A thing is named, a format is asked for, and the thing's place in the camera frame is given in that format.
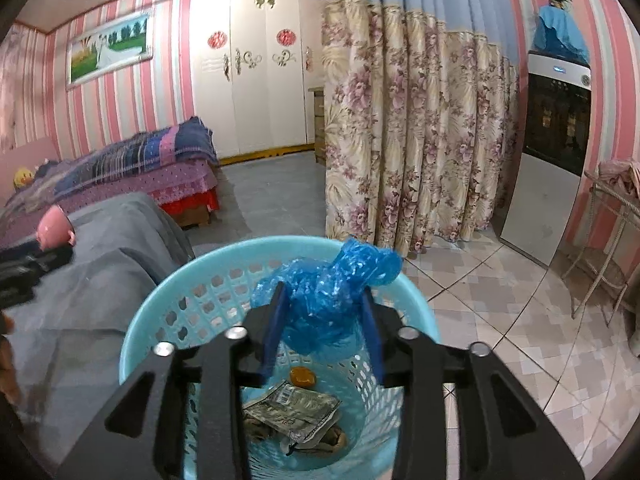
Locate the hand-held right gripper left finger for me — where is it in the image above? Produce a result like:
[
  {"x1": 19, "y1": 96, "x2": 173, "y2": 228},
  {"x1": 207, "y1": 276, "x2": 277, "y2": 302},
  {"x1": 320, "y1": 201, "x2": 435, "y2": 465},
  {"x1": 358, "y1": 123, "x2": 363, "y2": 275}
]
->
[{"x1": 55, "y1": 282, "x2": 291, "y2": 480}]

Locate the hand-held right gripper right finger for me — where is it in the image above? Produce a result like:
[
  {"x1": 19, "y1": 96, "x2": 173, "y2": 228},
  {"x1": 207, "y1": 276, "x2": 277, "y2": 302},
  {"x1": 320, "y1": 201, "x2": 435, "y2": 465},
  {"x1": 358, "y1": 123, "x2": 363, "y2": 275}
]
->
[{"x1": 361, "y1": 290, "x2": 586, "y2": 480}]

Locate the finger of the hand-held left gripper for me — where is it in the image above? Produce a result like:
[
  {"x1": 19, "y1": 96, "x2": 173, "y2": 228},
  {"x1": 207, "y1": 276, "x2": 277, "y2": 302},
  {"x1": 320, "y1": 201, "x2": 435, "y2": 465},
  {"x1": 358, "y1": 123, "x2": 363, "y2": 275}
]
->
[{"x1": 0, "y1": 243, "x2": 75, "y2": 286}]

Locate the blue plastic bag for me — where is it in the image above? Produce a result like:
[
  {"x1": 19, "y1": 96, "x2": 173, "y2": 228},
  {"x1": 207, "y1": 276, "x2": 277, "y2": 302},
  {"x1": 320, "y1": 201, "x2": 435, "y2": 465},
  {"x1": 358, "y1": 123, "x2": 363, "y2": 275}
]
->
[{"x1": 250, "y1": 237, "x2": 403, "y2": 356}]

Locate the silver foil packet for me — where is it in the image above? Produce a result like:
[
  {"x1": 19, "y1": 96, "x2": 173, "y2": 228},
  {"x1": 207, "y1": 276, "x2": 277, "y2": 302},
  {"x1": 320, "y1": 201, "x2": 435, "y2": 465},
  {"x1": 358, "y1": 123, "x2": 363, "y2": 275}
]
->
[{"x1": 242, "y1": 380, "x2": 342, "y2": 443}]

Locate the turquoise plastic basket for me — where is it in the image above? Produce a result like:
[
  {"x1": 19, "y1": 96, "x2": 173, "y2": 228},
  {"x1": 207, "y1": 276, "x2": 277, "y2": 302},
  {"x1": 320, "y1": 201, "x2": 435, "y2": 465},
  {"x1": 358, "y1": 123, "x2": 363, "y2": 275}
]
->
[{"x1": 119, "y1": 235, "x2": 441, "y2": 480}]

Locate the brown paper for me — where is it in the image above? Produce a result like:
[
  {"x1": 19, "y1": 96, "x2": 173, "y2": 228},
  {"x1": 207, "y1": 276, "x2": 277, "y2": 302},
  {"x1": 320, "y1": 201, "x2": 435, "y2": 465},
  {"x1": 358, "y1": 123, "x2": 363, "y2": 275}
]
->
[
  {"x1": 315, "y1": 425, "x2": 348, "y2": 456},
  {"x1": 244, "y1": 417, "x2": 281, "y2": 443}
]

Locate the person's left hand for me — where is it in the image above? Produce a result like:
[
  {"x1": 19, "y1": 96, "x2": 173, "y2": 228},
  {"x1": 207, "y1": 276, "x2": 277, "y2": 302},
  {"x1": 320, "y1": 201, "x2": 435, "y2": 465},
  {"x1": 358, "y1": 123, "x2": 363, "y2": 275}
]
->
[{"x1": 0, "y1": 310, "x2": 21, "y2": 401}]

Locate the pink pig cup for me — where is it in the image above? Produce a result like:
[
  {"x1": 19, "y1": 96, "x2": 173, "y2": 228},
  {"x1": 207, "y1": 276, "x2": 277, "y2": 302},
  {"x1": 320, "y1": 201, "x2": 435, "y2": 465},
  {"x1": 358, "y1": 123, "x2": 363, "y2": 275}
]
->
[{"x1": 37, "y1": 205, "x2": 77, "y2": 251}]

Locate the pink headboard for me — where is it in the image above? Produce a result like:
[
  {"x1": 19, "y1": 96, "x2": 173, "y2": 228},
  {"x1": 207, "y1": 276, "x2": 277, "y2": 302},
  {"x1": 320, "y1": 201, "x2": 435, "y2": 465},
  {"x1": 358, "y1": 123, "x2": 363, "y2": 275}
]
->
[{"x1": 0, "y1": 135, "x2": 61, "y2": 201}]

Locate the purple polka-dot bed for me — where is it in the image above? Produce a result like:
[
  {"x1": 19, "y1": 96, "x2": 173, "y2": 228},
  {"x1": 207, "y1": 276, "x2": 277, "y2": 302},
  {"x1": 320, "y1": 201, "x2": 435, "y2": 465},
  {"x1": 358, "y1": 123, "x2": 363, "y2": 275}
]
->
[{"x1": 50, "y1": 160, "x2": 221, "y2": 228}]

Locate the bed with plaid blanket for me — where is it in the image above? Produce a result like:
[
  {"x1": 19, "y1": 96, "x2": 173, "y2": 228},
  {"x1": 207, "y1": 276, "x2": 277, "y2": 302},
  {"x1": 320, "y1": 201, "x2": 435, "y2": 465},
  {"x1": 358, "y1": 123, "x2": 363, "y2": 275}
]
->
[{"x1": 0, "y1": 116, "x2": 218, "y2": 211}]

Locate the pink curtain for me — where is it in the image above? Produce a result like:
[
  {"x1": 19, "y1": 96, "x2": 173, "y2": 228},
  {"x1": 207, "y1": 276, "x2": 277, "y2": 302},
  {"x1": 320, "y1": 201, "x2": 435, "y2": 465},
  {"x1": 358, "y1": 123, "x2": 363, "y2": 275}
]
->
[{"x1": 0, "y1": 25, "x2": 41, "y2": 151}]

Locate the blue floral curtain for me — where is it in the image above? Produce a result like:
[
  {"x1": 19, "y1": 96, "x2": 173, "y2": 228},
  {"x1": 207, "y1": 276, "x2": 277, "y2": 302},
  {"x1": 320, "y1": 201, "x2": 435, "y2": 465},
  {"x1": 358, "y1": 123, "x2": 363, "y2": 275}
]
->
[{"x1": 319, "y1": 0, "x2": 526, "y2": 261}]

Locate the wooden desk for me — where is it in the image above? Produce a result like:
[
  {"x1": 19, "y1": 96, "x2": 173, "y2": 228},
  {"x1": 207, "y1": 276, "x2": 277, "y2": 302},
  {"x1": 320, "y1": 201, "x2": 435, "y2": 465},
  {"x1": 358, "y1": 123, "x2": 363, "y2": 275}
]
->
[{"x1": 310, "y1": 86, "x2": 327, "y2": 163}]

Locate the framed wedding picture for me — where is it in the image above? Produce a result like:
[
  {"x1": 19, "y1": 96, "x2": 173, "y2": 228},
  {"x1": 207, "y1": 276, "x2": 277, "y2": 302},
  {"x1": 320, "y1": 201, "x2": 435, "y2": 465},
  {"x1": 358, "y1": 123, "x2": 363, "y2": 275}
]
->
[{"x1": 65, "y1": 10, "x2": 153, "y2": 91}]

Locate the white cabinet with glass door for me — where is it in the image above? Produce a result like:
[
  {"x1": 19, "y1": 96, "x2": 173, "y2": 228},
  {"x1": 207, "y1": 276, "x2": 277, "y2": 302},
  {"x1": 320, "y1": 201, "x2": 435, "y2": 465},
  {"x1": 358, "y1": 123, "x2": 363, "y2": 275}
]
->
[{"x1": 492, "y1": 50, "x2": 593, "y2": 268}]

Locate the white wardrobe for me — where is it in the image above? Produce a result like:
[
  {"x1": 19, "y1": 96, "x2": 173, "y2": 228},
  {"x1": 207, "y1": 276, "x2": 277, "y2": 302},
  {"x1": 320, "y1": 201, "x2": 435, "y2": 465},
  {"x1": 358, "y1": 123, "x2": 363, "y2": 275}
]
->
[{"x1": 191, "y1": 0, "x2": 323, "y2": 161}]

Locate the pink cloth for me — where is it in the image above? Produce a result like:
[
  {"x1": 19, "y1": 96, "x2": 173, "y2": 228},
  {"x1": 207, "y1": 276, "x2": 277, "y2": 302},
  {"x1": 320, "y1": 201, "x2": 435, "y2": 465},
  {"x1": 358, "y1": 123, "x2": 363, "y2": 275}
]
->
[{"x1": 597, "y1": 159, "x2": 640, "y2": 196}]

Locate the blue cloth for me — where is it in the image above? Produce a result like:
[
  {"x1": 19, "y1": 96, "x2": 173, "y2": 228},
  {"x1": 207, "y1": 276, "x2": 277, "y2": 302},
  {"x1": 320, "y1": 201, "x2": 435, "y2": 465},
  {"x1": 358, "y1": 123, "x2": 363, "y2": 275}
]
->
[{"x1": 532, "y1": 5, "x2": 591, "y2": 63}]

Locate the white wire rack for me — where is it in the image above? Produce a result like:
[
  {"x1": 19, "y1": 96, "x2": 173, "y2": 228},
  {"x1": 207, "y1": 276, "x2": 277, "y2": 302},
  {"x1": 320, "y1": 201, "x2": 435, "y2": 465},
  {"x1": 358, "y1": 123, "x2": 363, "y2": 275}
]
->
[{"x1": 562, "y1": 160, "x2": 640, "y2": 328}]

